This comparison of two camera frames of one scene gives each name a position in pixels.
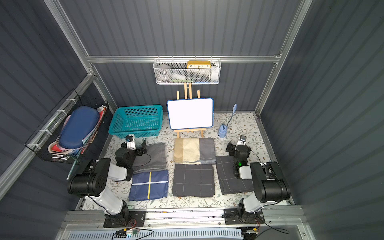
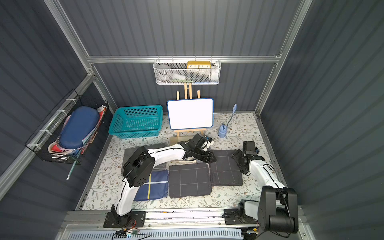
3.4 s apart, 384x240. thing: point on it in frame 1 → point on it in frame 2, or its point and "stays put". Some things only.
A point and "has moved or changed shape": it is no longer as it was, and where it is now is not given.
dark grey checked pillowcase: [193, 180] stays put
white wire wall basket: [185, 71] stays put
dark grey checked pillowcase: [228, 182] has moved or changed shape
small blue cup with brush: [222, 129] stays put
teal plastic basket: [142, 121] stays put
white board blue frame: [190, 113] stays put
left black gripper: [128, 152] → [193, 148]
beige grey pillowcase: [194, 151] has moved or changed shape
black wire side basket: [64, 135] stays put
